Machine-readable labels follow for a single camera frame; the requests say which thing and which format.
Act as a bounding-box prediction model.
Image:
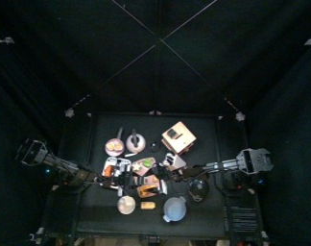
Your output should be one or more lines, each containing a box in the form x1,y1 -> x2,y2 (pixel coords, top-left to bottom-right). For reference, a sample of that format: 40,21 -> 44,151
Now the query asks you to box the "pink and white toy box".
161,152 -> 188,172

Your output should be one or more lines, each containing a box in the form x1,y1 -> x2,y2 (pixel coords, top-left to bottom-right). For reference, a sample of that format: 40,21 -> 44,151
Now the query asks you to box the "white tray with orange food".
101,157 -> 132,178

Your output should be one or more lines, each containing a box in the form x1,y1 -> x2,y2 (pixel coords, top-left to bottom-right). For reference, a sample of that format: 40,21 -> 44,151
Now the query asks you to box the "orange toy toaster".
136,175 -> 168,199

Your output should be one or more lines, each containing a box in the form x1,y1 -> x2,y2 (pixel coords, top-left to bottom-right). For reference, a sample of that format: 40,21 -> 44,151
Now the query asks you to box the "black toy pan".
188,178 -> 211,203

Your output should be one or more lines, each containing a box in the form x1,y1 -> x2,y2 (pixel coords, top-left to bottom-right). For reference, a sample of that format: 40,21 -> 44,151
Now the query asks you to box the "light blue toy pot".
161,196 -> 189,223

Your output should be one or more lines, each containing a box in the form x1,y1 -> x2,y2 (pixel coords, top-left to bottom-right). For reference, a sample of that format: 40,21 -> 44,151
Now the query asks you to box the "pink frying pan with eggs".
104,127 -> 125,158

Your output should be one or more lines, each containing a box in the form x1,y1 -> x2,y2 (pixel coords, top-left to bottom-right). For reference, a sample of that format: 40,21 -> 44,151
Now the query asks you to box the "white cup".
124,129 -> 147,154

